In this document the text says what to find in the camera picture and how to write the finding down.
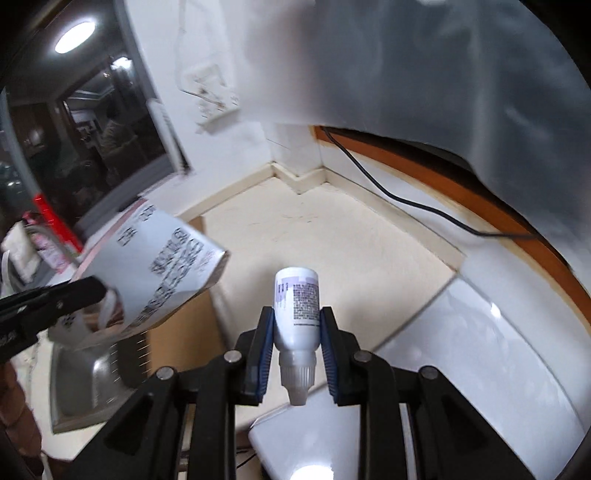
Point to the white wall-mounted holder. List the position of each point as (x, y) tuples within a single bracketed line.
[(167, 136)]

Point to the white cloth on faucet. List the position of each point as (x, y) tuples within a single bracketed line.
[(22, 252)]

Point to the stainless steel sink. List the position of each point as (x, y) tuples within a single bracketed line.
[(88, 386)]

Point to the pink soap bottle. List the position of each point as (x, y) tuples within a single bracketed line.
[(50, 249)]

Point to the person's left hand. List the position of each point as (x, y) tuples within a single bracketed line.
[(16, 417)]

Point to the small white medicine bottle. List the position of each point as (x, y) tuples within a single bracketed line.
[(297, 334)]

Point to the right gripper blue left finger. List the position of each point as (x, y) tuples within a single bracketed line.
[(256, 347)]

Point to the brown cardboard sheet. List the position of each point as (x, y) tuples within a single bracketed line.
[(189, 338)]

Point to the translucent plastic sheet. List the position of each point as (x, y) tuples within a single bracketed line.
[(485, 80)]

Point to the grey printed paper packet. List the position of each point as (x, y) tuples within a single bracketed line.
[(151, 264)]

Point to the white power strip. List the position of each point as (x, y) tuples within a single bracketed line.
[(212, 106)]

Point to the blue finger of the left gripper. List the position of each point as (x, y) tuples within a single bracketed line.
[(60, 299)]

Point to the dark window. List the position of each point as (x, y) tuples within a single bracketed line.
[(74, 106)]

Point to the white wall socket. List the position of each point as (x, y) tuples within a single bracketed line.
[(198, 79)]

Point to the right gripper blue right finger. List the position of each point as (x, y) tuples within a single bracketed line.
[(338, 348)]

